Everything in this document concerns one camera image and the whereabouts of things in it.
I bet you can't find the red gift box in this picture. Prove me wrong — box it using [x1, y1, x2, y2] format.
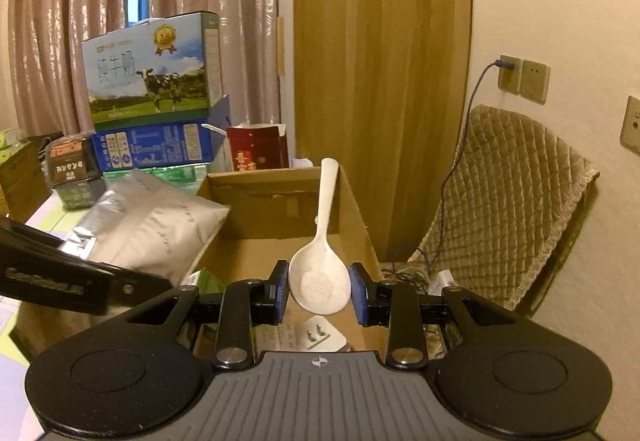
[226, 123, 291, 172]

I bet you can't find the milk carton with cow print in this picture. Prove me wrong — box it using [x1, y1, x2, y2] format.
[81, 11, 224, 132]

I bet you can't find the pink curtain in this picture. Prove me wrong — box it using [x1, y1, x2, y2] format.
[7, 0, 282, 144]

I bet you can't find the cardboard box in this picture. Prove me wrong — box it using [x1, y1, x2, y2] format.
[192, 166, 383, 357]

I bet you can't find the blue carton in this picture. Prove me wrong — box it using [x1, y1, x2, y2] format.
[91, 95, 232, 174]

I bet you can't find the white charger adapter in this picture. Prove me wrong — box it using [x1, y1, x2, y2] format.
[433, 270, 458, 294]

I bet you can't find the dark snack box, red label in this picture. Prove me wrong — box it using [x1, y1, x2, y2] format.
[44, 135, 103, 212]

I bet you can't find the single wall socket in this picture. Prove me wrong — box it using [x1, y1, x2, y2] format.
[619, 95, 640, 152]

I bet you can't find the large silver foil bag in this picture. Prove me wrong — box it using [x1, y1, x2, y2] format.
[85, 170, 232, 286]

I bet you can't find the double wall socket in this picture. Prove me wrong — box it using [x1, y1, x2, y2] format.
[496, 54, 552, 104]

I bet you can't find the purple charging cable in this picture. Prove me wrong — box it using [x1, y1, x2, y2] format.
[422, 59, 516, 274]

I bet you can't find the white power strip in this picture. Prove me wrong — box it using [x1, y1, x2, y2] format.
[294, 315, 353, 353]

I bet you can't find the quilted beige chair cushion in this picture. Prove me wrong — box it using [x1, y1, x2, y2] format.
[412, 104, 601, 322]

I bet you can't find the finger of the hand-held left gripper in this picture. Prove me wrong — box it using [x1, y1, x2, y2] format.
[107, 263, 174, 309]

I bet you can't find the white speckled spoon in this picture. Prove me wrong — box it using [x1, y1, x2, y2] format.
[288, 158, 352, 315]

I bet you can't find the green white packet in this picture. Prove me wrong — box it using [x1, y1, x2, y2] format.
[182, 267, 227, 296]

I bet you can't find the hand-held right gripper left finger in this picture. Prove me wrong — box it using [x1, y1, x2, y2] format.
[122, 259, 291, 370]

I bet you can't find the yellow-brown curtain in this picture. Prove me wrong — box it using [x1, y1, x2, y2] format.
[293, 0, 474, 263]

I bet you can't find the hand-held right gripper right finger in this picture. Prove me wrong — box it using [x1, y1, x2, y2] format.
[348, 262, 521, 370]

